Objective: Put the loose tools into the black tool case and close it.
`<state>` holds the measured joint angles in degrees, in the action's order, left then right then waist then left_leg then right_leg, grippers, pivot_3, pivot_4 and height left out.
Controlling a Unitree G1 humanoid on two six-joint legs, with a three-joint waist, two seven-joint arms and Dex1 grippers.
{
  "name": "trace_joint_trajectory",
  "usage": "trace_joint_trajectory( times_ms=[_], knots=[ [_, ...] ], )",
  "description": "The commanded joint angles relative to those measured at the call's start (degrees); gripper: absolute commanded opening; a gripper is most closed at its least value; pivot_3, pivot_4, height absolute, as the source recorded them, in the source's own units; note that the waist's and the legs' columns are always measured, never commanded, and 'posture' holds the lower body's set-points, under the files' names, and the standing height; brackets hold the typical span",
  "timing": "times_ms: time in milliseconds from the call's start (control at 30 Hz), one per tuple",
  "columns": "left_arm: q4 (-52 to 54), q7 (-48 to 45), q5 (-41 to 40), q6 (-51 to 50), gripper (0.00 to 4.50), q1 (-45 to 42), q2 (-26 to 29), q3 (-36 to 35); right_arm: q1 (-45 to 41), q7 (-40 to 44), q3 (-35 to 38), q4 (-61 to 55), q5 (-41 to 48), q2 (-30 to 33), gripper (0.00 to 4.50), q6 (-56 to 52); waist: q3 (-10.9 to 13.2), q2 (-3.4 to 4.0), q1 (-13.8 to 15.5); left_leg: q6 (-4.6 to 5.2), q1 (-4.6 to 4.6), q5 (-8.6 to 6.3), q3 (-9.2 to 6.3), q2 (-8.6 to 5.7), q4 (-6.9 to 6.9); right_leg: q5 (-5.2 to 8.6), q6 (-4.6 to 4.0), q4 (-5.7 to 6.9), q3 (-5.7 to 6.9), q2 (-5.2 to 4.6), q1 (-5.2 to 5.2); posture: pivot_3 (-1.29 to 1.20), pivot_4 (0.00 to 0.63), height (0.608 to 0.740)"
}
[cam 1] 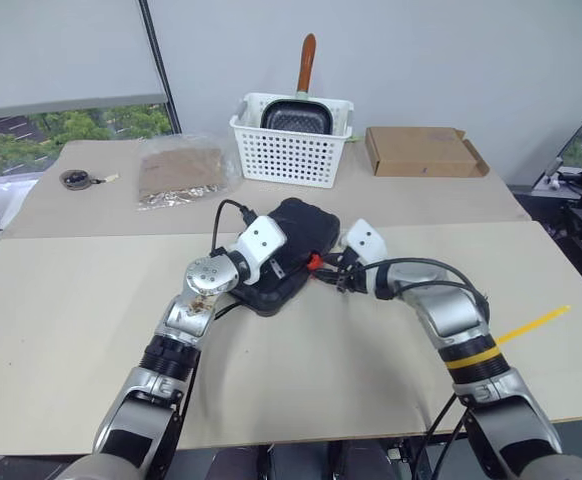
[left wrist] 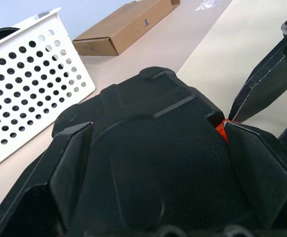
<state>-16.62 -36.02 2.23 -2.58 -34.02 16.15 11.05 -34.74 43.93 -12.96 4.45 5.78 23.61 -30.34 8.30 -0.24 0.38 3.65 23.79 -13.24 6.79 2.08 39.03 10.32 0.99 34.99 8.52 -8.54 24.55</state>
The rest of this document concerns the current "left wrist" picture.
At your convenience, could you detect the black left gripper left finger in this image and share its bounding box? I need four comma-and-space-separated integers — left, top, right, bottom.
0, 120, 95, 237

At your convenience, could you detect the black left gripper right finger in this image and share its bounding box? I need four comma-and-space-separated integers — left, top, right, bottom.
223, 120, 287, 228

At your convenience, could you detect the black plastic tool case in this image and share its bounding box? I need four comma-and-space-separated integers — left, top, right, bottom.
52, 66, 257, 232

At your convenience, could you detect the white perforated plastic basket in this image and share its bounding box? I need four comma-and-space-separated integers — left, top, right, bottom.
0, 7, 96, 174

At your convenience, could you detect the flat brown cardboard box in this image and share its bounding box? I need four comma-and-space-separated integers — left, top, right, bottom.
72, 0, 181, 56

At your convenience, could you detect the black pan with brown handle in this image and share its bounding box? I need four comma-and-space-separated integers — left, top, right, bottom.
0, 27, 21, 46

